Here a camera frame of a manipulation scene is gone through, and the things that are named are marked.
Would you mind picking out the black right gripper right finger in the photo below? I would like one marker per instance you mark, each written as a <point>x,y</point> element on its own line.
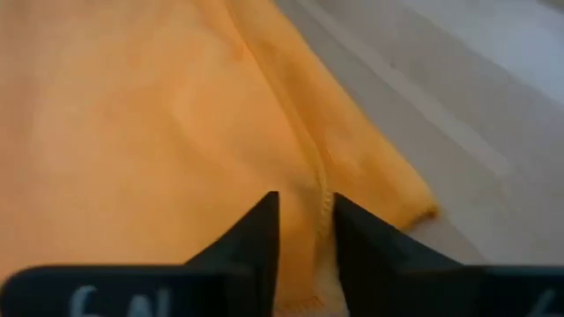
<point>418,290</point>

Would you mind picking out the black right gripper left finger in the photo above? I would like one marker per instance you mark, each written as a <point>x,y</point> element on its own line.
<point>132,290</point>

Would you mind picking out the orange microfiber towel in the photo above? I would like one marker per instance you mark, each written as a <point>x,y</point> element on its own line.
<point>154,132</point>

